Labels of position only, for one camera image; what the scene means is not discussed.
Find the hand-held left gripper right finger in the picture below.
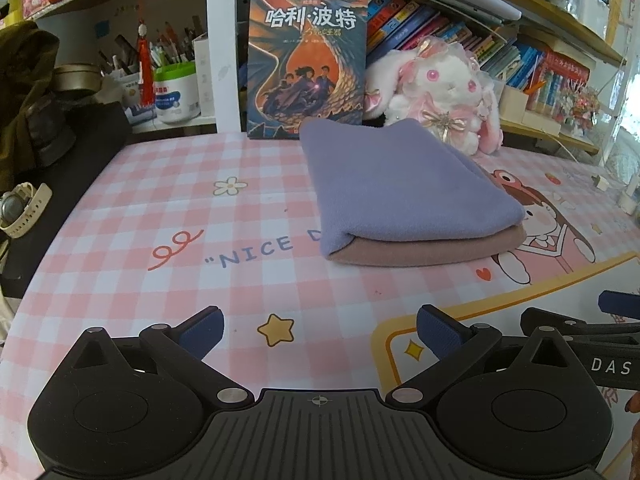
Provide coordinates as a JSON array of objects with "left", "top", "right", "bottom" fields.
[{"left": 386, "top": 305, "right": 583, "bottom": 408}]

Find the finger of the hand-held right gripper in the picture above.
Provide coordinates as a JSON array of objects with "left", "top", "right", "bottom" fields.
[
  {"left": 520, "top": 308, "right": 640, "bottom": 348},
  {"left": 598, "top": 290, "right": 640, "bottom": 322}
]

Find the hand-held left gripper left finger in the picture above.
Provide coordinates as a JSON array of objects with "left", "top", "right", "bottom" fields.
[{"left": 57, "top": 306, "right": 255, "bottom": 410}]

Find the purple and pink sweater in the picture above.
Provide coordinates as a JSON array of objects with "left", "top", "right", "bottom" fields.
[{"left": 298, "top": 117, "right": 527, "bottom": 267}]

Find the pink checked tablecloth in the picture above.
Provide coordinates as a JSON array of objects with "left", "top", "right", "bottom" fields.
[{"left": 0, "top": 130, "right": 640, "bottom": 480}]

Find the white charger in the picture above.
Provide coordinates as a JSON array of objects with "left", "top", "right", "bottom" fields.
[{"left": 617, "top": 175, "right": 640, "bottom": 211}]

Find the pink flower bouquet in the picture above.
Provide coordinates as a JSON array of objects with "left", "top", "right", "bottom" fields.
[{"left": 555, "top": 85, "right": 601, "bottom": 128}]

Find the white wristwatch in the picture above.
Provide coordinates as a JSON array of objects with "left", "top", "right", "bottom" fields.
[{"left": 0, "top": 181, "right": 53, "bottom": 239}]

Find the black backpack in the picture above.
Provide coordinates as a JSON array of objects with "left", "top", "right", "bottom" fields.
[{"left": 0, "top": 101, "right": 132, "bottom": 301}]

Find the red boxed book set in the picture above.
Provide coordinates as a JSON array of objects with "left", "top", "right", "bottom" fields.
[{"left": 525, "top": 50, "right": 598, "bottom": 121}]

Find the white tub with green lid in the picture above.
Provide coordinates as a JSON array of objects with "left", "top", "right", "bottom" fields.
[{"left": 152, "top": 62, "right": 202, "bottom": 125}]

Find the white pink plush bunny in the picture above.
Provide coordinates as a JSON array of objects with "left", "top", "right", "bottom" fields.
[{"left": 364, "top": 37, "right": 503, "bottom": 156}]

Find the white pen holder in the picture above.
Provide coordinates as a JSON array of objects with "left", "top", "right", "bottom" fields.
[{"left": 100, "top": 35, "right": 151, "bottom": 121}]

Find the white carton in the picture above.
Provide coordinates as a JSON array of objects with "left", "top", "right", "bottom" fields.
[{"left": 192, "top": 32, "right": 218, "bottom": 118}]

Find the red tassel ornament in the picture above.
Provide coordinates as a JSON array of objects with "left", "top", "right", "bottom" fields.
[{"left": 136, "top": 20, "right": 157, "bottom": 106}]

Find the wooden bookshelf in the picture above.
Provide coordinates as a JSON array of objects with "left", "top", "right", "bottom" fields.
[{"left": 0, "top": 0, "right": 628, "bottom": 161}]

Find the round metal tin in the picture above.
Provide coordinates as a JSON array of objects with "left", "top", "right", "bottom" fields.
[{"left": 52, "top": 63, "right": 103, "bottom": 93}]

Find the illustrated fantasy book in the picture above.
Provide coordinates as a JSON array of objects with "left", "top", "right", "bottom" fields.
[{"left": 246, "top": 0, "right": 370, "bottom": 141}]

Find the dark brown garment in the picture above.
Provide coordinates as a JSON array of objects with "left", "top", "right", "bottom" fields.
[{"left": 0, "top": 20, "right": 63, "bottom": 196}]

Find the row of colourful books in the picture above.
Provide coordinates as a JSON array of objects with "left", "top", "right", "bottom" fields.
[{"left": 365, "top": 0, "right": 523, "bottom": 91}]

